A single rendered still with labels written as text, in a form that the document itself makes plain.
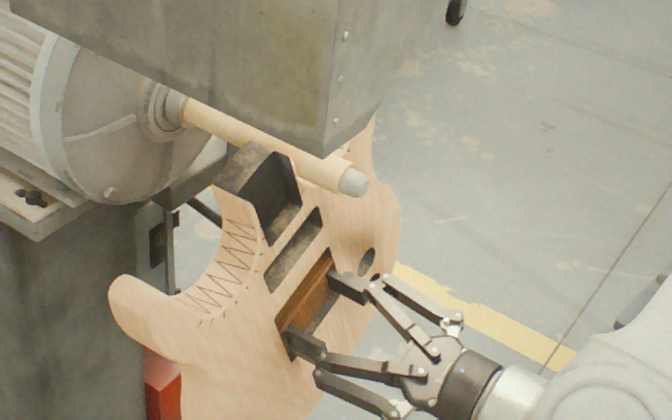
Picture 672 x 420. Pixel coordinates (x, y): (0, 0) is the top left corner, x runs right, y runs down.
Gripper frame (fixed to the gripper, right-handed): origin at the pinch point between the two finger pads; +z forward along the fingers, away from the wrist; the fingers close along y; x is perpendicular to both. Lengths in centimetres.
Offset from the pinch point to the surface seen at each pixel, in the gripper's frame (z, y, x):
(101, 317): 33.9, -7.2, -21.8
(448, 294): 31, 80, -140
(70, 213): 25.8, -7.0, 7.7
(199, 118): 12.6, 3.4, 19.7
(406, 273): 44, 80, -140
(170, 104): 15.8, 3.0, 20.4
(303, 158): 0.6, 3.9, 20.2
